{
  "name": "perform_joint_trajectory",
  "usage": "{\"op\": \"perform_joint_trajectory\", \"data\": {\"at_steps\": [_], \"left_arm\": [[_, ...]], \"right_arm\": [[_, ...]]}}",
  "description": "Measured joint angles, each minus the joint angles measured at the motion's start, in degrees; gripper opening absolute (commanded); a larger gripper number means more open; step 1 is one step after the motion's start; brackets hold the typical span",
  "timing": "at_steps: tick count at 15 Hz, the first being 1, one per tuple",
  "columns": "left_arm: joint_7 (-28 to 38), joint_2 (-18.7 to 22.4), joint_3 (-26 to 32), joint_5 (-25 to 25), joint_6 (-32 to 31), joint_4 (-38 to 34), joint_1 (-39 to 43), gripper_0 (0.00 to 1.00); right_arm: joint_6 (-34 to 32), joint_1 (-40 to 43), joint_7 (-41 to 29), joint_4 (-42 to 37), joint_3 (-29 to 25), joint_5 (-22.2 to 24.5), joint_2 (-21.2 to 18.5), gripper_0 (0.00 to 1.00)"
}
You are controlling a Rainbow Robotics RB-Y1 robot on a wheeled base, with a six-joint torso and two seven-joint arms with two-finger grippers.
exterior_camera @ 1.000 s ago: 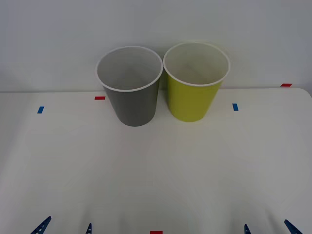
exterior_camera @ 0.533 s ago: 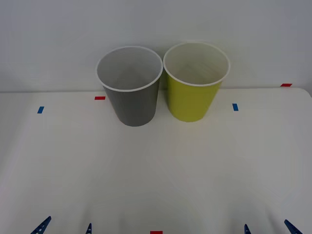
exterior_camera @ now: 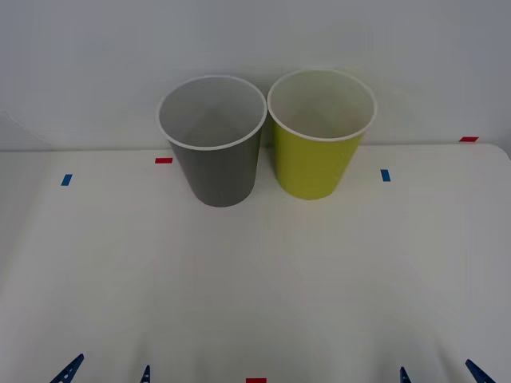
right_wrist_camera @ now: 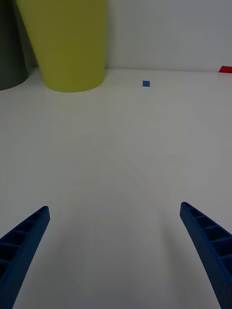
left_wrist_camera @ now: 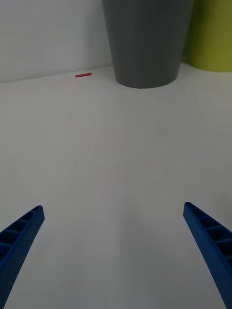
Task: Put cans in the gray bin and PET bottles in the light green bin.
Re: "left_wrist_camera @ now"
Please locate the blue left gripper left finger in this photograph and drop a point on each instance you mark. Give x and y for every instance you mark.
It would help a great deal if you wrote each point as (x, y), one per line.
(17, 243)

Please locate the grey plastic waste bin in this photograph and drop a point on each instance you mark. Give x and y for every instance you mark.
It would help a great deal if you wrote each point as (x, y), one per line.
(145, 43)

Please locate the yellow-green plastic waste bin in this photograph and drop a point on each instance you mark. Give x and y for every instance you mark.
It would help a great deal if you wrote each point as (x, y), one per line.
(212, 36)

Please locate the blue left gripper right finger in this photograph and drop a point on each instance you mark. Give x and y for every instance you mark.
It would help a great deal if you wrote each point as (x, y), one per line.
(212, 241)

